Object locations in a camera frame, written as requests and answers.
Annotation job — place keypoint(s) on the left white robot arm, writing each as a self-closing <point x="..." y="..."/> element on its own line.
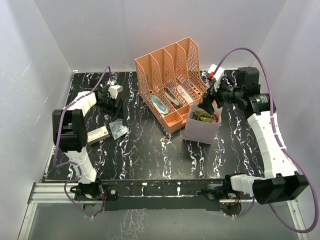
<point x="71" y="137"/>

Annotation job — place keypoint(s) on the lilac paper bag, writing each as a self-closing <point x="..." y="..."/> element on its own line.
<point x="200" y="131"/>

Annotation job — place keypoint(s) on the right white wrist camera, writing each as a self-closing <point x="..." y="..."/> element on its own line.
<point x="215" y="75"/>

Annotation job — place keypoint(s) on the white paper staples box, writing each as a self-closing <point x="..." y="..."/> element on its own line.
<point x="185" y="94"/>

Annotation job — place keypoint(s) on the silver foil snack packet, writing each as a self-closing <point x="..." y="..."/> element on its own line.
<point x="118" y="129"/>

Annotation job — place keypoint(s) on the white rectangular snack box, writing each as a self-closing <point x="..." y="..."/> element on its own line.
<point x="97" y="135"/>

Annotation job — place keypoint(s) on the grey stapler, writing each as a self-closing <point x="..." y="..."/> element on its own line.
<point x="175" y="101"/>

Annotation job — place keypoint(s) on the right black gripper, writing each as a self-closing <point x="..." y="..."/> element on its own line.
<point x="206" y="103"/>

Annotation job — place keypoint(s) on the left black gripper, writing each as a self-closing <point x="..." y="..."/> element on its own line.
<point x="118" y="111"/>

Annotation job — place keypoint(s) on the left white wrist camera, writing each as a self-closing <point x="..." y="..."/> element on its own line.
<point x="114" y="89"/>

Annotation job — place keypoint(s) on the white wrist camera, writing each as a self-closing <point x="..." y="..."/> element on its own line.
<point x="114" y="89"/>
<point x="215" y="75"/>

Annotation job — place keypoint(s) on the pink plastic desk organizer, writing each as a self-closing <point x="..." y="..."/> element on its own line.
<point x="171" y="66"/>

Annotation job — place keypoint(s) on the green sour candy bag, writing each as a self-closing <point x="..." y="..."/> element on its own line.
<point x="205" y="117"/>

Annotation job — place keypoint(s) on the blue correction tape blister pack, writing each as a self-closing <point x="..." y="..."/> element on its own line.
<point x="159" y="105"/>

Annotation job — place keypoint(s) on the black front mounting rail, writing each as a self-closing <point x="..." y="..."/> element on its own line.
<point x="172" y="194"/>

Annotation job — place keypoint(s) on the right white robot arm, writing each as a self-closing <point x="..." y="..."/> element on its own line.
<point x="281" y="181"/>

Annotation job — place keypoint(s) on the pink candy packet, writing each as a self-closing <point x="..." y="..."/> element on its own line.
<point x="215" y="118"/>

